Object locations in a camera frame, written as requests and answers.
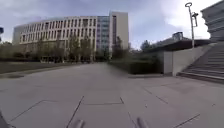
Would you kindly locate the dark green hedge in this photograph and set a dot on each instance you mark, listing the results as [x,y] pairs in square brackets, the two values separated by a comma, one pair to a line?
[136,65]

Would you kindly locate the grey stone slab plaza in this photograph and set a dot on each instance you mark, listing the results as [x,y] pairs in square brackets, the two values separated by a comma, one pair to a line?
[100,93]

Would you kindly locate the large curved office building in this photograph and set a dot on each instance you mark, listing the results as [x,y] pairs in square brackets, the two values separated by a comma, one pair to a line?
[73,33]

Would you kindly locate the row of trees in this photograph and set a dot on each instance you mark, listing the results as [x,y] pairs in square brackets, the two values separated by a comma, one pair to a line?
[56,50]

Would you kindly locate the robot's own part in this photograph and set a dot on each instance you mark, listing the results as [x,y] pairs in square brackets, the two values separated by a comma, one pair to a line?
[142,122]
[79,124]

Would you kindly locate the grey stone stairs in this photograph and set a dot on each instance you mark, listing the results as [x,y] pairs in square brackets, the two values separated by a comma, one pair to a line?
[208,65]

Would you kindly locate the grey building with ledges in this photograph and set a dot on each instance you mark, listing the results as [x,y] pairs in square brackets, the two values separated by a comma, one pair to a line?
[215,20]

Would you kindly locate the grey concrete wall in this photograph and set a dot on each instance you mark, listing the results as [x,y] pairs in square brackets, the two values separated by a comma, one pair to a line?
[181,60]

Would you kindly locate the tall lamp post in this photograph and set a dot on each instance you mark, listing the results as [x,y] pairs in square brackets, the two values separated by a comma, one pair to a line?
[191,23]

